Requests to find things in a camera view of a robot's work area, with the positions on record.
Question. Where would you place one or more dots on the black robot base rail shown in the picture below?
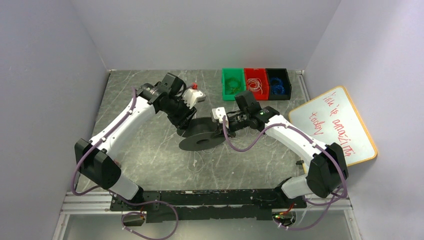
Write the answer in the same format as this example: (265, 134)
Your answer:
(260, 204)

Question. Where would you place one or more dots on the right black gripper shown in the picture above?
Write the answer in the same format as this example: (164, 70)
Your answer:
(222, 124)

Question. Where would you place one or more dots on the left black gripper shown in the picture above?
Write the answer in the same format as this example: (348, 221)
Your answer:
(185, 118)

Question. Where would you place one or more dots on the aluminium extrusion frame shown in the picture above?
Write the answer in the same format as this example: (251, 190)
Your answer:
(103, 203)

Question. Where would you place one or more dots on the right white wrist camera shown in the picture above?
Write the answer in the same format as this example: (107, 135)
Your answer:
(218, 114)

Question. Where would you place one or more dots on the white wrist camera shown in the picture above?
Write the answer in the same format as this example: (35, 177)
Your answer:
(193, 95)
(218, 114)

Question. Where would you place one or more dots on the black cable spool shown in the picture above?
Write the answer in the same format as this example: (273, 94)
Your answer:
(201, 134)

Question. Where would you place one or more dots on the red plastic bin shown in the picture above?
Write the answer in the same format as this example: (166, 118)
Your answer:
(256, 81)

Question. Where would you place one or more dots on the black plastic bin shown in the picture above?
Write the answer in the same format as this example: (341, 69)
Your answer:
(280, 88)

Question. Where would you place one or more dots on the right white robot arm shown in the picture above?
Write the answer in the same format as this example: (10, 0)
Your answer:
(327, 169)

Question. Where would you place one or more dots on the green plastic bin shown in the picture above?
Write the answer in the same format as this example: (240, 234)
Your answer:
(233, 82)

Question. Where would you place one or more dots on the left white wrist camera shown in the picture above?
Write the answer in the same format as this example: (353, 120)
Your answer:
(193, 95)

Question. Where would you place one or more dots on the whiteboard with wooden frame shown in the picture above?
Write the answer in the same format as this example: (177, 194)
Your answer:
(333, 118)

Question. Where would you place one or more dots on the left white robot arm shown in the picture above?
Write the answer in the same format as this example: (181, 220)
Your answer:
(95, 158)

